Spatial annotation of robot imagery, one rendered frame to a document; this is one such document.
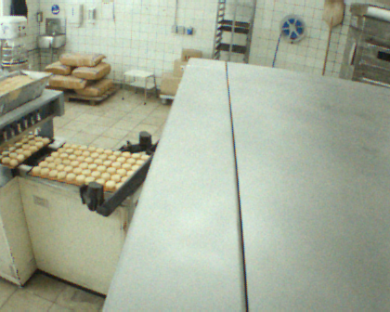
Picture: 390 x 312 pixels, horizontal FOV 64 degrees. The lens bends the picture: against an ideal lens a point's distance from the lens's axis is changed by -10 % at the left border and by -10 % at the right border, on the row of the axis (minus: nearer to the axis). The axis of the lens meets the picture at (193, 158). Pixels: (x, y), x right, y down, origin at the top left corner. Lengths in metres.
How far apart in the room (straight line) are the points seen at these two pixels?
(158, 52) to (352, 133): 5.72
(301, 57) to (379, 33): 1.47
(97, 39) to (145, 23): 0.94
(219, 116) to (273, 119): 0.03
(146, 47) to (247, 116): 5.77
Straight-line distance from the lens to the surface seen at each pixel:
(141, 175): 1.44
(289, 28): 5.31
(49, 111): 2.36
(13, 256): 2.27
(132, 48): 6.03
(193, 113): 0.16
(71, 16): 6.41
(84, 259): 2.16
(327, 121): 0.19
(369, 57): 4.56
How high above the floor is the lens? 1.88
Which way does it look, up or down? 28 degrees down
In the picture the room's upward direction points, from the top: 6 degrees clockwise
